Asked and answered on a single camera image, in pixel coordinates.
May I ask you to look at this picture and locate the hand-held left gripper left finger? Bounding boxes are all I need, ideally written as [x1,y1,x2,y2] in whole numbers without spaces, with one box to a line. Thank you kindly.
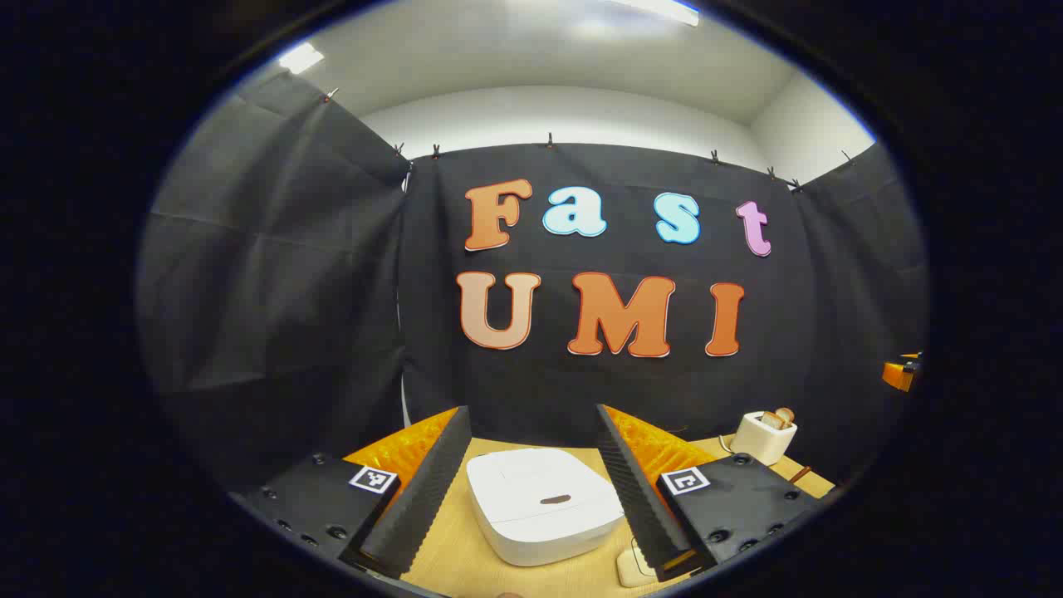
[228,405,473,581]

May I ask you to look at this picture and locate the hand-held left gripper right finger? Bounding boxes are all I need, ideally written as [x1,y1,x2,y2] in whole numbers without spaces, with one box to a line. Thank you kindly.
[595,404,819,582]

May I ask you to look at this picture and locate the white rice cooker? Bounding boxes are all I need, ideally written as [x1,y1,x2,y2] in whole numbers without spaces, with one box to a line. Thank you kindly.
[465,448,625,567]

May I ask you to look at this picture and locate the white toaster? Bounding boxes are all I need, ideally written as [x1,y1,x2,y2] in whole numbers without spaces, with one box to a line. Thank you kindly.
[731,411,798,466]

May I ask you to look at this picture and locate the black backdrop cloth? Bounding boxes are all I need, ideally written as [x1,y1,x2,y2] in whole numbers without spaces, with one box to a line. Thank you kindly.
[137,71,929,499]

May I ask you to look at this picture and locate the ceiling light panel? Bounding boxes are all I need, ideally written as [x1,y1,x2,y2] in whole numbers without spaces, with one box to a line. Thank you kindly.
[278,42,326,74]

